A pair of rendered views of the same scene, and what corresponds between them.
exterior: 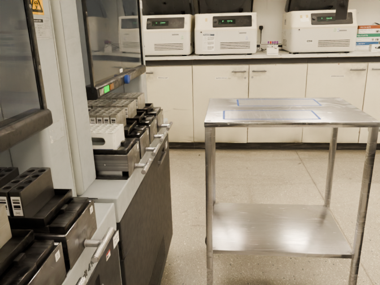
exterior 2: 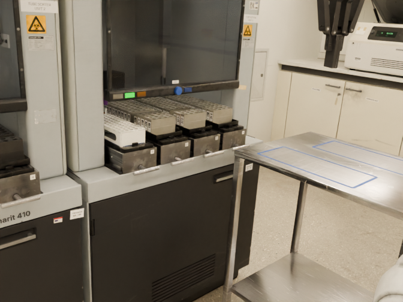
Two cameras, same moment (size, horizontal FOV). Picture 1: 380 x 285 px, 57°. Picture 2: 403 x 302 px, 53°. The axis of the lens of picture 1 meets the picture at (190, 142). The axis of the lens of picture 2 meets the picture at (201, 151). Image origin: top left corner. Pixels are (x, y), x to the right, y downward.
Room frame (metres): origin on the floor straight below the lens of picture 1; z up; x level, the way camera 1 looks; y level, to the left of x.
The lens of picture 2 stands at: (0.16, -0.82, 1.24)
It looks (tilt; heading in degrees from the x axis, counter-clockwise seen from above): 18 degrees down; 41
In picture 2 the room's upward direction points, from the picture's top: 3 degrees clockwise
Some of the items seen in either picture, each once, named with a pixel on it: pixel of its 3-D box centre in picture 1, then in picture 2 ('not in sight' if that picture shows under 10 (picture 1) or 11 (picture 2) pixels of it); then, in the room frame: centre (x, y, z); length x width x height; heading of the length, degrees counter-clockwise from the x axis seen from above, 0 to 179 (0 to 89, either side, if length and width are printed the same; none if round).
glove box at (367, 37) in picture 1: (366, 37); not in sight; (3.57, -1.74, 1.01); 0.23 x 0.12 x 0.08; 84
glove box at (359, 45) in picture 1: (362, 45); not in sight; (3.57, -1.72, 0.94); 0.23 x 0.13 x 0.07; 89
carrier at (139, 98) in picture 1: (139, 102); (220, 115); (1.45, 0.21, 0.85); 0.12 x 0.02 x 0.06; 173
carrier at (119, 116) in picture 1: (118, 120); (162, 125); (1.15, 0.24, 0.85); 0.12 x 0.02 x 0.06; 175
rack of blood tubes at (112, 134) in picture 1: (71, 138); (110, 129); (1.01, 0.35, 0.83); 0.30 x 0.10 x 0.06; 84
